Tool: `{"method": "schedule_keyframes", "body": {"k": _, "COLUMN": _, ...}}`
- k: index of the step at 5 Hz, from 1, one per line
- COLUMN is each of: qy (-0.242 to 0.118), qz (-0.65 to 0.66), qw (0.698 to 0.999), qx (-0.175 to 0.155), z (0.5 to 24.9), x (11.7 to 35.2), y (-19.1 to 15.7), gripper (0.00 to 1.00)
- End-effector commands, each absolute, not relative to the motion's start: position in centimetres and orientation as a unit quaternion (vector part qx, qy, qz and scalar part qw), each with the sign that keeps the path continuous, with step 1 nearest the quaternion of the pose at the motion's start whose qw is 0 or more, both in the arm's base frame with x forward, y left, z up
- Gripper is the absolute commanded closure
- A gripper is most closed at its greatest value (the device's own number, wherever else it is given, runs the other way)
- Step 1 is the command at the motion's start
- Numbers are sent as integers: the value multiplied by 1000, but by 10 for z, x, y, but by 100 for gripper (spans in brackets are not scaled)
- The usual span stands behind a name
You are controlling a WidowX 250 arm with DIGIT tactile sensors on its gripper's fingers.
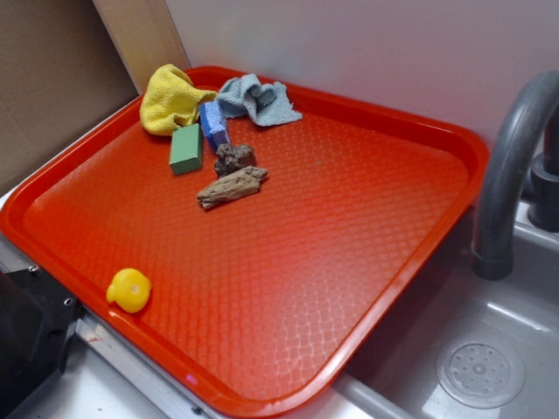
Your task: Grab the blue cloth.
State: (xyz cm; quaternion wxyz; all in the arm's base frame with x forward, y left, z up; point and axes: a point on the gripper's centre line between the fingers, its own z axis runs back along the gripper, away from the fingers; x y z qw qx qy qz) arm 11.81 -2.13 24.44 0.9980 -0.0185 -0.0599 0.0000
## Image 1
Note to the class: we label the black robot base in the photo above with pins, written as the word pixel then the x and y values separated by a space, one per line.
pixel 38 316

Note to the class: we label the grey plastic sink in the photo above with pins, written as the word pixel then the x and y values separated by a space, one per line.
pixel 393 375

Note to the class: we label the light blue cloth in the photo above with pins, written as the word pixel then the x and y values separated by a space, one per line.
pixel 265 104

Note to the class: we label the brown cardboard panel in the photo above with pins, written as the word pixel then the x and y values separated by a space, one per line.
pixel 61 75

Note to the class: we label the dark brown rock piece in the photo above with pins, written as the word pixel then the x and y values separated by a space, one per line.
pixel 232 158

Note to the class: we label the round sink drain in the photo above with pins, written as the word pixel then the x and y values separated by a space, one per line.
pixel 480 371

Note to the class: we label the blue sponge block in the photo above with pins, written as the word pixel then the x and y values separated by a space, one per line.
pixel 214 124

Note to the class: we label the red plastic tray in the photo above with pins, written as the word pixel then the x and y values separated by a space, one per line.
pixel 256 305

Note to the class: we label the light brown wood piece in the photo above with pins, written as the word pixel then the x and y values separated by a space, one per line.
pixel 239 184

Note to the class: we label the green rectangular block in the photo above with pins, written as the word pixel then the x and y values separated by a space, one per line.
pixel 186 150

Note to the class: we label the grey curved faucet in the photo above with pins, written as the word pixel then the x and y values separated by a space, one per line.
pixel 525 151

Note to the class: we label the yellow cloth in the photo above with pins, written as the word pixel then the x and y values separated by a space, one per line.
pixel 171 101

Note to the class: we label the light wooden board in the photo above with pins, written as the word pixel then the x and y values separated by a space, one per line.
pixel 144 35

